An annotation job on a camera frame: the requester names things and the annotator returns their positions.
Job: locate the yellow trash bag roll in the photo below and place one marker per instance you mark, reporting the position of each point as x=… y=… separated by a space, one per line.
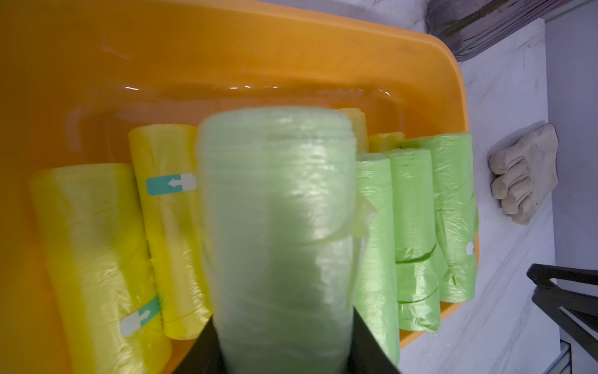
x=164 y=163
x=384 y=142
x=359 y=124
x=95 y=246

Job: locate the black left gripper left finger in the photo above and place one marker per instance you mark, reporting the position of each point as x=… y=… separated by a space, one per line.
x=205 y=356

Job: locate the green trash bag roll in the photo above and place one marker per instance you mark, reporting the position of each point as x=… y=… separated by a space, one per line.
x=376 y=294
x=285 y=230
x=456 y=213
x=417 y=257

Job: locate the beige work glove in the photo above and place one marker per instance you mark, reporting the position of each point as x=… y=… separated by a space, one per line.
x=526 y=173

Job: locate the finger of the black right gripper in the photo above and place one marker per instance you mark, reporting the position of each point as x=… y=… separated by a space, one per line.
x=569 y=309

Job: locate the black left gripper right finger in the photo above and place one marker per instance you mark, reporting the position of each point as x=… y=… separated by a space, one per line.
x=366 y=356

